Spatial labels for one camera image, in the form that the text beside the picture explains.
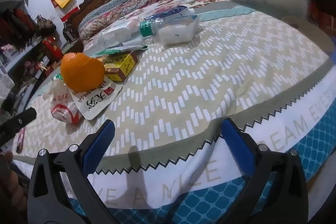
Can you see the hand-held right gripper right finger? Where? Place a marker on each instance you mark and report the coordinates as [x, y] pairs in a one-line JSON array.
[[236, 144]]

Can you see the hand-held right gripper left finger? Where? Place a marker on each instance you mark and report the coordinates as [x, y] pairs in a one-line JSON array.
[[99, 141]]

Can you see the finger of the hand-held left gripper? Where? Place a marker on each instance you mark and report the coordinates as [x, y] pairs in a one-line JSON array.
[[21, 120]]

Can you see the white printed pouch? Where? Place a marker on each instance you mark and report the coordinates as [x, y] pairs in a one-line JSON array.
[[97, 106]]

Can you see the red and white wrapper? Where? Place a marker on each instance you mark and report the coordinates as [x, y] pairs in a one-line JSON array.
[[63, 111]]

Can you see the orange fruit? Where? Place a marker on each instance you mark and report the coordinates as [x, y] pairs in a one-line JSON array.
[[81, 71]]

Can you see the yellow cardboard box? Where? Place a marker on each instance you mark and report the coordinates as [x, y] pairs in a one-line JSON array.
[[123, 65]]

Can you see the clear plastic bottle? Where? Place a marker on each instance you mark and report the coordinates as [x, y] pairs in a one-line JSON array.
[[110, 39]]

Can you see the clear bottle with white label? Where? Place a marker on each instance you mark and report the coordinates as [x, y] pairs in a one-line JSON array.
[[145, 28]]

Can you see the clear bottle with blue label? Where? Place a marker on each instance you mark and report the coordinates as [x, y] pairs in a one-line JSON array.
[[170, 12]]

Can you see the person's left hand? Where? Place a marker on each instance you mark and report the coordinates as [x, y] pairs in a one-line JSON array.
[[11, 179]]

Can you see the pink flat object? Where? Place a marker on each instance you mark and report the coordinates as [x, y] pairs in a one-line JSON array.
[[20, 138]]

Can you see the beige zigzag blanket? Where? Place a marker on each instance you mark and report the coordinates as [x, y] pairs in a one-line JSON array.
[[197, 77]]

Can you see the red gift box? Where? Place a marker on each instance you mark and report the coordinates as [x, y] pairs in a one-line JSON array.
[[51, 48]]

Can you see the hanging clothes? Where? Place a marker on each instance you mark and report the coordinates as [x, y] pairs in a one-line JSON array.
[[15, 22]]

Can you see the carved wooden headboard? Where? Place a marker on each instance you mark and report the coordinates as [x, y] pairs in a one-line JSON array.
[[86, 3]]

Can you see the floral patchwork quilt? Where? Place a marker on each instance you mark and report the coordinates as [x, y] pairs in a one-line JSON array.
[[126, 1]]

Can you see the orange red shopping bag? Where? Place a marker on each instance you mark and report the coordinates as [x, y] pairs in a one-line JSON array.
[[320, 16]]

